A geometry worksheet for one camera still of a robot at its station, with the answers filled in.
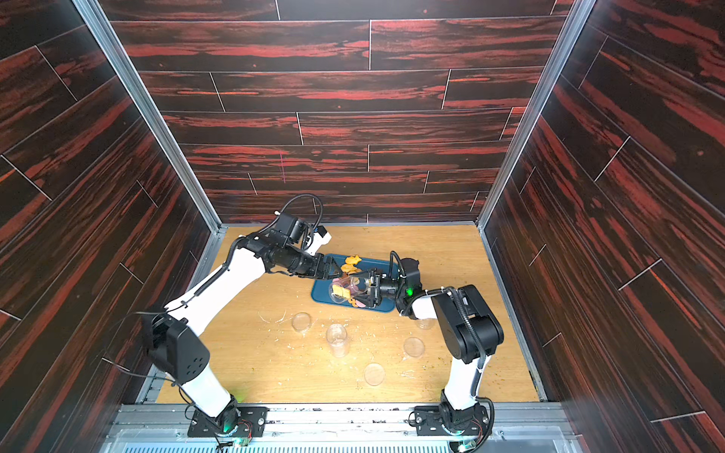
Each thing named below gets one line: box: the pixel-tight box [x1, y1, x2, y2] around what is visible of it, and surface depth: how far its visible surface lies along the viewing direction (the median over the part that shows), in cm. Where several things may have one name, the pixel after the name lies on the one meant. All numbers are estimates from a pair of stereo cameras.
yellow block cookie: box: [332, 285, 351, 300], surface depth 81 cm
